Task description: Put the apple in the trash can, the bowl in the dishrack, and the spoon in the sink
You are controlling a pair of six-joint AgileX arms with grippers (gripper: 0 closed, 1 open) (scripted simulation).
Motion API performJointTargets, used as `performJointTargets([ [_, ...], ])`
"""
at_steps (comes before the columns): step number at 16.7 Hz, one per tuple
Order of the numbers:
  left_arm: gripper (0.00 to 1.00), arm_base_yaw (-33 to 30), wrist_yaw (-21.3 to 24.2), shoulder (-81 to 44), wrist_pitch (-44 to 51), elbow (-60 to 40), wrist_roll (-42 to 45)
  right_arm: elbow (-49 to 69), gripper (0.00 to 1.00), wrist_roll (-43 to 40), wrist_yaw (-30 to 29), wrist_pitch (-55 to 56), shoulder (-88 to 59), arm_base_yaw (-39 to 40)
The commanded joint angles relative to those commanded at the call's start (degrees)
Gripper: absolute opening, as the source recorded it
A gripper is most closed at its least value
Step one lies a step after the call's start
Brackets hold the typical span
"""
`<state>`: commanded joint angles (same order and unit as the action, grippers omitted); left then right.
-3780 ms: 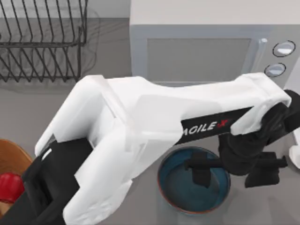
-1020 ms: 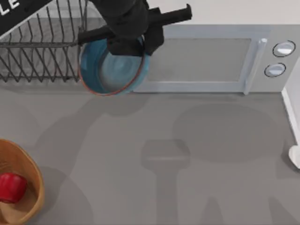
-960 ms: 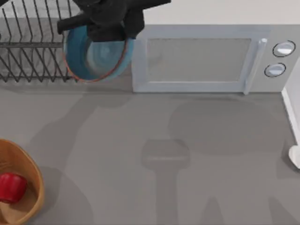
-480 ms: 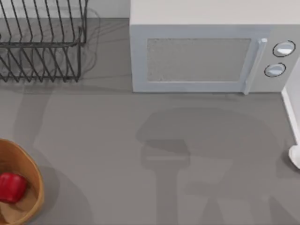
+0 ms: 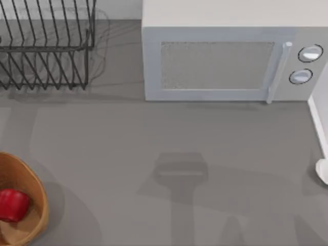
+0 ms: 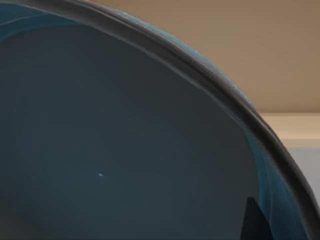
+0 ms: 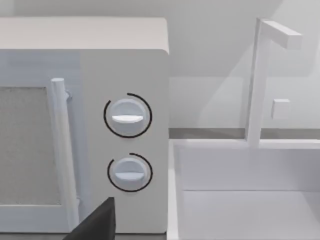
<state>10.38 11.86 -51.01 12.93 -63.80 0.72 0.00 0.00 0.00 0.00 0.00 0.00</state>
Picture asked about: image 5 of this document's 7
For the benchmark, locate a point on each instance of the large microwave knob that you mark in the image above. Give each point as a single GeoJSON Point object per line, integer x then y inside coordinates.
{"type": "Point", "coordinates": [310, 52]}

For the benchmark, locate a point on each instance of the pale microwave oven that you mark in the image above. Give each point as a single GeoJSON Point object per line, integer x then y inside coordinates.
{"type": "Point", "coordinates": [230, 15]}

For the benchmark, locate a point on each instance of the brown wooden basket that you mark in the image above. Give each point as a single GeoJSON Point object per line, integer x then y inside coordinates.
{"type": "Point", "coordinates": [30, 184]}

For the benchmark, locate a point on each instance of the small microwave knob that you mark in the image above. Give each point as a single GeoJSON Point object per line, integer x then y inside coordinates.
{"type": "Point", "coordinates": [300, 76]}

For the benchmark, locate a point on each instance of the microwave oven door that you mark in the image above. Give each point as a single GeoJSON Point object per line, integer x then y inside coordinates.
{"type": "Point", "coordinates": [205, 94]}

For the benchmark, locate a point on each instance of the red apple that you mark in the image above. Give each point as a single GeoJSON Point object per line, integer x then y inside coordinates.
{"type": "Point", "coordinates": [12, 205]}

